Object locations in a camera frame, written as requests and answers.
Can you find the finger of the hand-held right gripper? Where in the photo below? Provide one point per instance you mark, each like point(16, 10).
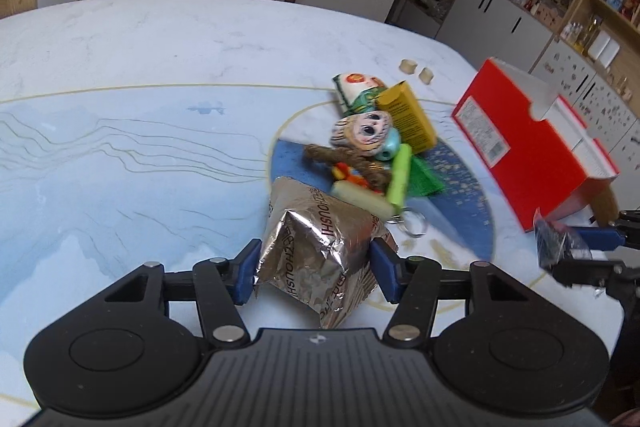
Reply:
point(585, 272)
point(600, 238)

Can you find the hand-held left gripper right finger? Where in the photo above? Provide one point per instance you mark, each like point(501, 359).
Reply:
point(386, 272)

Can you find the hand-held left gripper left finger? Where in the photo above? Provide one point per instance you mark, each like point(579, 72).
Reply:
point(246, 274)

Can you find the small black packet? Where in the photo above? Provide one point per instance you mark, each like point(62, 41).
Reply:
point(552, 242)

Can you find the silver foil snack bag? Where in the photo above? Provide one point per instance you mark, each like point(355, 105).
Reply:
point(315, 247)

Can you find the cream plastic tube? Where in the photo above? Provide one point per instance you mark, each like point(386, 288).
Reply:
point(362, 199)

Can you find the green plastic tube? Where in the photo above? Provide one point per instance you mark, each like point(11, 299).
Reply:
point(400, 179)

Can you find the red cardboard box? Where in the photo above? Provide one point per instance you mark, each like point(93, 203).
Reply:
point(530, 147)

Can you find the plush doll head big eyes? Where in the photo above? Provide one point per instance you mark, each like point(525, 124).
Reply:
point(362, 132)

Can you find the yellow cardboard box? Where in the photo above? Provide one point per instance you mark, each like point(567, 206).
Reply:
point(407, 117)

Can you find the white sachet with green tassel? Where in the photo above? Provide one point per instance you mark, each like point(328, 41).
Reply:
point(356, 88)

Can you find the red orange fish charm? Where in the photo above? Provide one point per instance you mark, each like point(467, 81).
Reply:
point(350, 174)

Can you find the teal round bead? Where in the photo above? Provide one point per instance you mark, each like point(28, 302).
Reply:
point(390, 147)

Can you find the white storage canisters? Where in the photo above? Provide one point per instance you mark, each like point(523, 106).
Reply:
point(604, 48)

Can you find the glass bottle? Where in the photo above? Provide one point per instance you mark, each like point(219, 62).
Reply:
point(592, 32)

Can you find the white wooden wall cabinet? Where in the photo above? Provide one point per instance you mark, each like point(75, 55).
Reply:
point(505, 12)

